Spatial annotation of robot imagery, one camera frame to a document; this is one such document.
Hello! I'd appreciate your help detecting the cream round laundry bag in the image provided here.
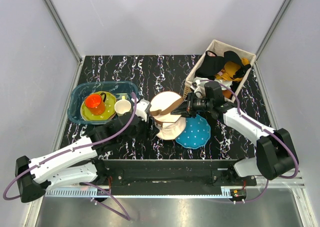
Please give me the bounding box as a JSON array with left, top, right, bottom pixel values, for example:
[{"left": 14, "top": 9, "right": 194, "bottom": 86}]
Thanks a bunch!
[{"left": 149, "top": 91, "right": 187, "bottom": 140}]

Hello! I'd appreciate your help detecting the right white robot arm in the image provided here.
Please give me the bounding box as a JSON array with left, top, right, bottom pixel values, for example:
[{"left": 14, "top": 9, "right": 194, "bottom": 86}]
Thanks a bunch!
[{"left": 170, "top": 80, "right": 299, "bottom": 186}]

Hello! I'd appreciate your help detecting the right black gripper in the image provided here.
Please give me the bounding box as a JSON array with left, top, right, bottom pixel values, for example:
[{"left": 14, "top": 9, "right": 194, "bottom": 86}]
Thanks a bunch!
[{"left": 170, "top": 91, "right": 213, "bottom": 119}]

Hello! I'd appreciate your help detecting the yellow-green plate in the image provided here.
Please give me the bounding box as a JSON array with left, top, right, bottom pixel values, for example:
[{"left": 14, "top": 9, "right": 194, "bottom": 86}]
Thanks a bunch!
[{"left": 80, "top": 91, "right": 117, "bottom": 121}]

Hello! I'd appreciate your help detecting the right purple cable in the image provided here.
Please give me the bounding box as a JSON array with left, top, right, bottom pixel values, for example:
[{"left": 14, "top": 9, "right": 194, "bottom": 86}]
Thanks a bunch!
[{"left": 196, "top": 78, "right": 300, "bottom": 205}]

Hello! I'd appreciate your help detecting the teal plastic tub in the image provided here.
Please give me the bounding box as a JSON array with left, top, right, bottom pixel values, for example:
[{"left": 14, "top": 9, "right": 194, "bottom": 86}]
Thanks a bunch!
[{"left": 67, "top": 81, "right": 140, "bottom": 125}]

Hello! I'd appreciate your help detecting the cream ceramic cup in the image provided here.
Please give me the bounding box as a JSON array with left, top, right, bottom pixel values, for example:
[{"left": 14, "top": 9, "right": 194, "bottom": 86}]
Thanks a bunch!
[{"left": 114, "top": 99, "right": 132, "bottom": 117}]

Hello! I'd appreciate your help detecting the blue polka dot plate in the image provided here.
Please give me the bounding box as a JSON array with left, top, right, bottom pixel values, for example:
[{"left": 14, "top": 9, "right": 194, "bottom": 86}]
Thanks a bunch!
[{"left": 175, "top": 114, "right": 211, "bottom": 150}]

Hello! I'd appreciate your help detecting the black garment in basket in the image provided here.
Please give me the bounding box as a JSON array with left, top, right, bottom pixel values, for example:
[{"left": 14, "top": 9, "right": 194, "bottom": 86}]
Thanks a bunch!
[{"left": 195, "top": 50, "right": 242, "bottom": 80}]

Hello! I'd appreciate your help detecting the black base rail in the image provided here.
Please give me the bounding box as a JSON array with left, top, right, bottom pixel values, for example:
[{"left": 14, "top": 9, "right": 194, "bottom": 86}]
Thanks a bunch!
[{"left": 94, "top": 159, "right": 257, "bottom": 196}]

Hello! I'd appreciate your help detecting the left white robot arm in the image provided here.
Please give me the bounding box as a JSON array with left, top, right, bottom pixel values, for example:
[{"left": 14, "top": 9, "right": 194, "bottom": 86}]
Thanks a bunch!
[{"left": 15, "top": 113, "right": 160, "bottom": 203}]

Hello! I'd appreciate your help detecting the mustard yellow garment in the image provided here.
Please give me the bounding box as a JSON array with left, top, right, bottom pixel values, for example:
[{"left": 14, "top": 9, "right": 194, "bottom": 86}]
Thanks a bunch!
[{"left": 214, "top": 58, "right": 252, "bottom": 93}]

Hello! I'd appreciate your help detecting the orange mug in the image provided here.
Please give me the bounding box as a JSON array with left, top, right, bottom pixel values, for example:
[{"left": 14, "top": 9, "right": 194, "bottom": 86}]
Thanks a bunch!
[{"left": 84, "top": 93, "right": 106, "bottom": 116}]

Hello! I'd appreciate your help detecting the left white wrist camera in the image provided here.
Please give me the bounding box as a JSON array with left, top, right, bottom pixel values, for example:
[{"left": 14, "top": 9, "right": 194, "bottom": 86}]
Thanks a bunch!
[{"left": 135, "top": 99, "right": 151, "bottom": 122}]

